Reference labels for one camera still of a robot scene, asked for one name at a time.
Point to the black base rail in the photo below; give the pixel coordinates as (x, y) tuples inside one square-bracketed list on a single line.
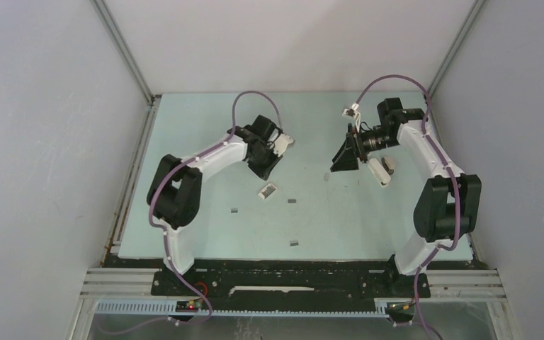
[(292, 286)]

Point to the white stapler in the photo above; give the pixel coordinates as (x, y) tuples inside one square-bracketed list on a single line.
[(381, 175)]

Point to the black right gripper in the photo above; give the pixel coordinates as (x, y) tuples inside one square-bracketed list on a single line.
[(346, 159)]

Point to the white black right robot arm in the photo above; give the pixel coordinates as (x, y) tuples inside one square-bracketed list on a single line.
[(448, 205)]

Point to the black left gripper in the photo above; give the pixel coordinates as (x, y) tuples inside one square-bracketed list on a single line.
[(264, 171)]

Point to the beige stapler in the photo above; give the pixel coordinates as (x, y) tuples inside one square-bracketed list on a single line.
[(389, 165)]

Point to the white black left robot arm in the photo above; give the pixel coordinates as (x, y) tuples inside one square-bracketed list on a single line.
[(175, 193)]

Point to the aluminium frame rail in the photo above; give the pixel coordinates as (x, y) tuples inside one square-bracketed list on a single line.
[(128, 291)]

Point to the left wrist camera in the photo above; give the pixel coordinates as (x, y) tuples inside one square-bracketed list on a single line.
[(281, 143)]

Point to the white staple tray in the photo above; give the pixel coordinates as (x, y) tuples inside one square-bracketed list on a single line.
[(267, 191)]

